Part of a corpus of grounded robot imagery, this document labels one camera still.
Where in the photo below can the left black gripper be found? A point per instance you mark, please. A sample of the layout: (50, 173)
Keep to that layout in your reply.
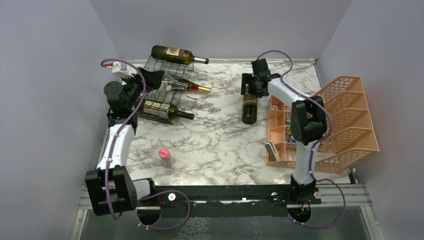
(152, 79)

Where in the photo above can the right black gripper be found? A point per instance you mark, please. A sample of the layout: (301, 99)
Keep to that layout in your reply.
(247, 79)

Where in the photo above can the clear glass wine bottle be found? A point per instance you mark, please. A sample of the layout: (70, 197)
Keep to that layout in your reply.
(169, 85)

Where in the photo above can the green wine bottle tan label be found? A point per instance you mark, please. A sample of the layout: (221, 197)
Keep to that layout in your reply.
(249, 109)

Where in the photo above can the dark green wine bottle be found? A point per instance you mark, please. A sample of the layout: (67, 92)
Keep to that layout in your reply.
(176, 55)
(164, 110)

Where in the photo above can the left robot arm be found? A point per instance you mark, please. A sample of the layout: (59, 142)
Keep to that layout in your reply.
(110, 188)

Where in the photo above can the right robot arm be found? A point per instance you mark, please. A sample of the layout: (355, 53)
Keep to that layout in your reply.
(308, 121)

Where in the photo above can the amber bottle gold cap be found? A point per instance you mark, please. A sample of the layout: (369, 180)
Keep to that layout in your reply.
(193, 87)

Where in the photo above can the clear empty glass bottle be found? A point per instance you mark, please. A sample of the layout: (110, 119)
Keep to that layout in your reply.
(179, 71)

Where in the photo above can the small pink capped bottle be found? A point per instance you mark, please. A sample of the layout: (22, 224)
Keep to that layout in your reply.
(165, 156)

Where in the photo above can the white grey device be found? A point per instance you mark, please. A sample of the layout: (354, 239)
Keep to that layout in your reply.
(272, 151)

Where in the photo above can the orange plastic desk organizer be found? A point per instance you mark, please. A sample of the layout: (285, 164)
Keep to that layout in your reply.
(352, 139)

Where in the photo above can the black wire wine rack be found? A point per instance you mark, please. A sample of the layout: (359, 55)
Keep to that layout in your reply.
(156, 95)

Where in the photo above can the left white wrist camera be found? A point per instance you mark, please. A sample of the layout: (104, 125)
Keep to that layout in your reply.
(119, 69)

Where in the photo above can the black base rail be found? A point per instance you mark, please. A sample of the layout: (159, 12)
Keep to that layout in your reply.
(224, 201)

